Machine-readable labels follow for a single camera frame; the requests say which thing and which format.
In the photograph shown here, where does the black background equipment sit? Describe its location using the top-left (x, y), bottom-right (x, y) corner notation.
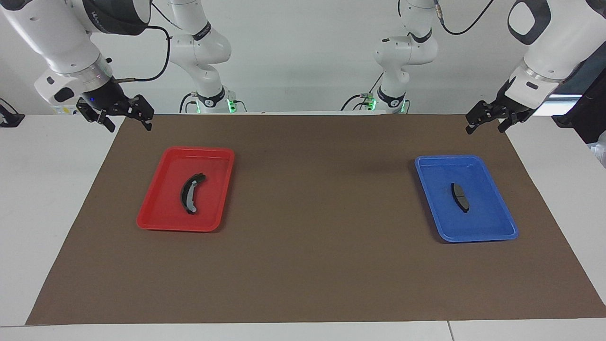
top-left (552, 66), bottom-right (606, 145)

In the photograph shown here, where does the brown table mat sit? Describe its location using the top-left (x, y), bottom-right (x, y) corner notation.
top-left (25, 114), bottom-right (606, 326)

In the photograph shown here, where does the black clamp device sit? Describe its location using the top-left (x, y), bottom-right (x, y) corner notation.
top-left (0, 97), bottom-right (26, 128)

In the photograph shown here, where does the long curved brake pad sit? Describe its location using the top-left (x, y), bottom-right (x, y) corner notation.
top-left (180, 172), bottom-right (208, 215)

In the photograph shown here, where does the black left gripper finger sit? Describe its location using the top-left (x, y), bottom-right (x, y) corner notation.
top-left (497, 114), bottom-right (520, 133)
top-left (465, 111), bottom-right (486, 135)

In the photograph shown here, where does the red plastic tray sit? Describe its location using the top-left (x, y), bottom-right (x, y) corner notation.
top-left (136, 146), bottom-right (236, 233)

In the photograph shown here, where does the blue plastic tray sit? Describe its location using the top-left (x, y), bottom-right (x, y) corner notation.
top-left (414, 154), bottom-right (519, 243)

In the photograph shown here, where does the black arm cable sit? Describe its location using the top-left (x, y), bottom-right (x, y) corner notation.
top-left (433, 0), bottom-right (495, 36)
top-left (114, 24), bottom-right (172, 84)

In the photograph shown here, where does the small dark brake pad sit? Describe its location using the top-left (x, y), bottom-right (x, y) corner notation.
top-left (450, 182), bottom-right (470, 213)

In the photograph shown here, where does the black base power cable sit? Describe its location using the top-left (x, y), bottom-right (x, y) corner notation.
top-left (178, 91), bottom-right (199, 114)
top-left (341, 71), bottom-right (386, 112)

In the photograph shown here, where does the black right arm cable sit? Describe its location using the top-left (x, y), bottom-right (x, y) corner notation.
top-left (114, 24), bottom-right (172, 84)

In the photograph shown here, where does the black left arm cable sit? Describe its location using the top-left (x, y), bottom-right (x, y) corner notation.
top-left (433, 0), bottom-right (495, 36)

